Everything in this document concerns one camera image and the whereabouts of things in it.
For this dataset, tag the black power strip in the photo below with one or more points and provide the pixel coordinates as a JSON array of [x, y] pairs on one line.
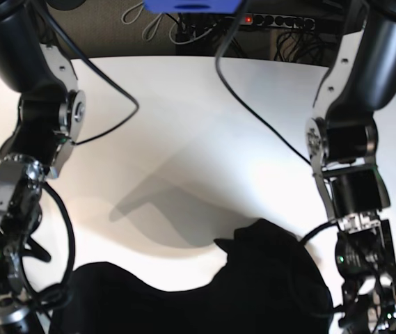
[[278, 22]]

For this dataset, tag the blue box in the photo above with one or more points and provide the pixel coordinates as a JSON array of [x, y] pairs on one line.
[[191, 6]]

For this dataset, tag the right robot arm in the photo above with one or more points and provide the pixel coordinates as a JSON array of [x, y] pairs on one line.
[[50, 115]]

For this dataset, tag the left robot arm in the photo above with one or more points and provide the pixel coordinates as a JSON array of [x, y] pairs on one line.
[[342, 140]]

